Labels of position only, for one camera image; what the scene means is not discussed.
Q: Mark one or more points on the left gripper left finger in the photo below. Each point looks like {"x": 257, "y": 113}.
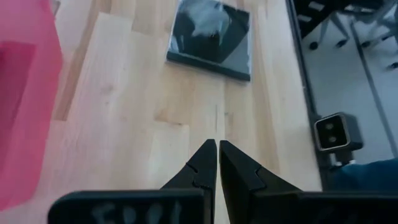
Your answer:
{"x": 192, "y": 186}

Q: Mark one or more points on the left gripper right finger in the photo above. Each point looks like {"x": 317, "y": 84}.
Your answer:
{"x": 242, "y": 186}

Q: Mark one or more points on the grey jewel case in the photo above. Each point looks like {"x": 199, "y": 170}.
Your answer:
{"x": 211, "y": 37}

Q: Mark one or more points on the pink translucent plastic bin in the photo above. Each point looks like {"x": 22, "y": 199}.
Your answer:
{"x": 28, "y": 109}

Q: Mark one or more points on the blue fabric object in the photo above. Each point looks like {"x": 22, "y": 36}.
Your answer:
{"x": 367, "y": 174}

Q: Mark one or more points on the grey office chair base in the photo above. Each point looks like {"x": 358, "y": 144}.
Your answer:
{"x": 339, "y": 28}

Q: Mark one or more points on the grey table-level camera box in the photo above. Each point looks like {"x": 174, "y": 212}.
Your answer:
{"x": 335, "y": 133}

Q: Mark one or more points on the black aluminium table frame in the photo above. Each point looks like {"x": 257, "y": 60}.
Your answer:
{"x": 306, "y": 93}

